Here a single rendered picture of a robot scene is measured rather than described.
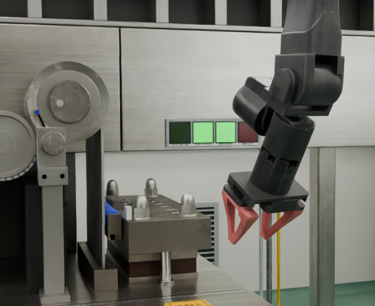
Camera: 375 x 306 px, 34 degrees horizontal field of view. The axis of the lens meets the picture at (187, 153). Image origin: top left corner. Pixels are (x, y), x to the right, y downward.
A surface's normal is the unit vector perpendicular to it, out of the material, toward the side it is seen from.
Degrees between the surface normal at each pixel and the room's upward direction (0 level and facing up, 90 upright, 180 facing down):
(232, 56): 90
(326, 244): 90
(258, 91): 90
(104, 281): 90
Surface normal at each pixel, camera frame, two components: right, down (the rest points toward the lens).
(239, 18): 0.28, 0.05
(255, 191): 0.26, -0.85
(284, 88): -0.84, 0.04
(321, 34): 0.54, 0.11
